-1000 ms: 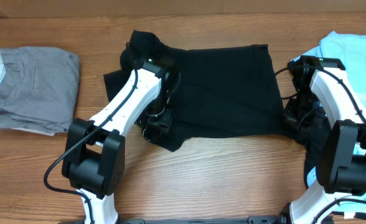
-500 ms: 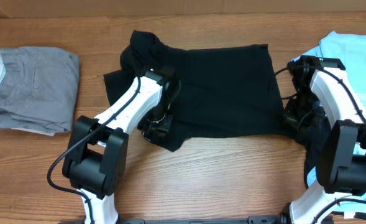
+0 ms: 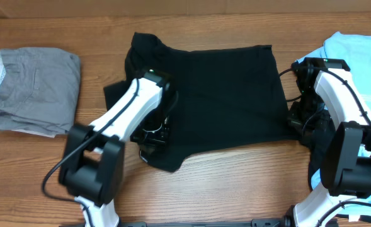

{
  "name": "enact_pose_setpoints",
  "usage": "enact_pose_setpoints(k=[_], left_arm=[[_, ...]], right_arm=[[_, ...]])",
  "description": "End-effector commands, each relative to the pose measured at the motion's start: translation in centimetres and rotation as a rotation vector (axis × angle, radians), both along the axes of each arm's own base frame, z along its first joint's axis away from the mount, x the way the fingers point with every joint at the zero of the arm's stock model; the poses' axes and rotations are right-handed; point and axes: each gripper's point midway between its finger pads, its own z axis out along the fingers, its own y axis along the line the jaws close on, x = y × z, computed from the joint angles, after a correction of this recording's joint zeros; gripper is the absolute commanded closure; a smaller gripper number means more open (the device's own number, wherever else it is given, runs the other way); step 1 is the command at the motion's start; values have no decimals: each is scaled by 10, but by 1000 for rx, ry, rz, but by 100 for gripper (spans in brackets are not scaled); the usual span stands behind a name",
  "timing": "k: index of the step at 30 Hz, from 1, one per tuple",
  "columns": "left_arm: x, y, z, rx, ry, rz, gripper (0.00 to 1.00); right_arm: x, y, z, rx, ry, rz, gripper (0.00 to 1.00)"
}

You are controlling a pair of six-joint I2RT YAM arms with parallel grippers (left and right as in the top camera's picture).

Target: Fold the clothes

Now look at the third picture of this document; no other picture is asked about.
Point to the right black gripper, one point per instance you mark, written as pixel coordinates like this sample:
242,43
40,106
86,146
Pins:
296,121

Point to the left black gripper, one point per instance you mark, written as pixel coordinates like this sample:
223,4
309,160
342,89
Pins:
150,141

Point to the black polo shirt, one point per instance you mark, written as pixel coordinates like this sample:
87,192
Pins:
226,98

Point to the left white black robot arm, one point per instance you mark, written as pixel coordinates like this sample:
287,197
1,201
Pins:
93,160

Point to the black garment under blue shirt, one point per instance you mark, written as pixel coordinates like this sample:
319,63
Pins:
317,148

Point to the light blue printed t-shirt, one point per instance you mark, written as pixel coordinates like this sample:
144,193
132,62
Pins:
356,51

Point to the folded grey shirt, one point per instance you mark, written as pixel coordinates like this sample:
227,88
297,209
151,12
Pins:
40,90

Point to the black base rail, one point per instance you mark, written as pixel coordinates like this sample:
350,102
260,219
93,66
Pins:
252,223

